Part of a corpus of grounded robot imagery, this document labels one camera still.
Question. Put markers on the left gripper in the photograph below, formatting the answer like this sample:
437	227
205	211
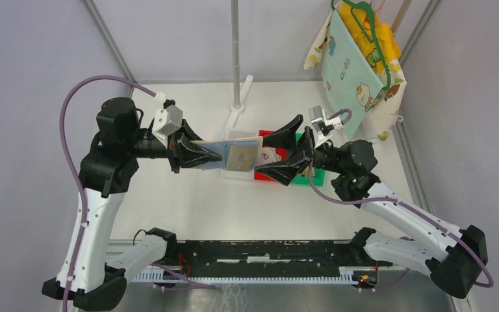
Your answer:
185	154

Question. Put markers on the mint cartoon cloth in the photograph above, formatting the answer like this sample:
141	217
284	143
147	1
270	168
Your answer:
348	79

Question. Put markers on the yellow cloth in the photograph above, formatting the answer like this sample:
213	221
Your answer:
376	38

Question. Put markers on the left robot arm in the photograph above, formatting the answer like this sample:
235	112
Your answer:
88	280

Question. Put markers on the cream patterned cloth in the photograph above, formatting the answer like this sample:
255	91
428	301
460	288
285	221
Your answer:
377	43

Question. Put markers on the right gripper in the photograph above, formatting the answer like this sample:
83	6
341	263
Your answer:
284	171

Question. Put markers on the green clothes hanger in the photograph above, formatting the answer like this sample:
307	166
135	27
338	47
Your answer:
372	38

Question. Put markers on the red plastic bin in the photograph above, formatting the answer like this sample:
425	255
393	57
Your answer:
268	155

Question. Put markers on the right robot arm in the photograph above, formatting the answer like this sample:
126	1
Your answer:
452	257

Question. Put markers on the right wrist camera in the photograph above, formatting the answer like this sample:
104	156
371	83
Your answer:
323	126

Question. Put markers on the white stand base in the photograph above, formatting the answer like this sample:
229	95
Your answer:
241	92

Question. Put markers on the grey stand pole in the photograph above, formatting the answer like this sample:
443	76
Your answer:
235	40

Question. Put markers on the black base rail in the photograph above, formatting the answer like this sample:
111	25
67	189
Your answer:
266	258

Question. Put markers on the beige card holder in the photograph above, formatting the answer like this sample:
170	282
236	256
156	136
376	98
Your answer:
232	144

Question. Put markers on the white cable duct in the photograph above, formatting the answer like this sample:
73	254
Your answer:
157	275

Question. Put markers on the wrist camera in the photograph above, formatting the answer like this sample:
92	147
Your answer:
323	126
167	121

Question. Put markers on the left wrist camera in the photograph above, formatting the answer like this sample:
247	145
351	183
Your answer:
167	121

